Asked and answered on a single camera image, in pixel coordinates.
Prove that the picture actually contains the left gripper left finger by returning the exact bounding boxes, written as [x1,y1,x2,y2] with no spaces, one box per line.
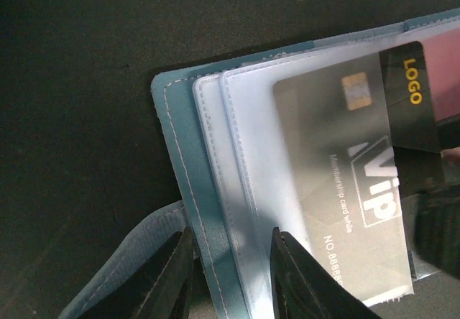
[79,226,194,319]

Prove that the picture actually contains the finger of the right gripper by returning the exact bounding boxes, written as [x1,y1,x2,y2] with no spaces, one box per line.
[413,185,459,278]

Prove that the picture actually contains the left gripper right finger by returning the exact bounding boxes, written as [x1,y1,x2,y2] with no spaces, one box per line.
[270,227,379,319]

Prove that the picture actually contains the blue card holder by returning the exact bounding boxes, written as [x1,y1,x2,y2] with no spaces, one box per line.
[61,9,459,318]

